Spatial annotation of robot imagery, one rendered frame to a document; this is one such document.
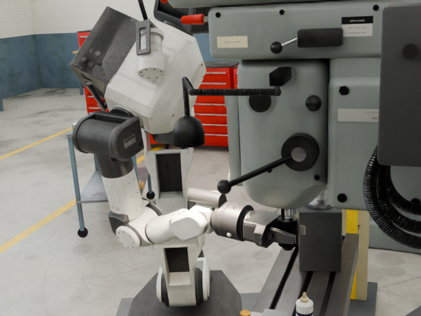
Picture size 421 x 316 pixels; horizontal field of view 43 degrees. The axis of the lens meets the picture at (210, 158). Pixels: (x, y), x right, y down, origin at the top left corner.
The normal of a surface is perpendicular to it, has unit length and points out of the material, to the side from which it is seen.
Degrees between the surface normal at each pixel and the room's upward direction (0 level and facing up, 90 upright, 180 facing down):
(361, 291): 90
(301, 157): 90
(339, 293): 0
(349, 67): 90
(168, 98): 85
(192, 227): 101
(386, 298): 0
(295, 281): 0
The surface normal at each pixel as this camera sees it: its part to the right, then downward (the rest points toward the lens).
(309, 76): -0.33, 0.29
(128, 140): 0.85, 0.16
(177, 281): -0.05, -0.72
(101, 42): -0.04, -0.27
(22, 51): 0.94, 0.04
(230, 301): -0.05, -0.96
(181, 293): 0.00, 0.50
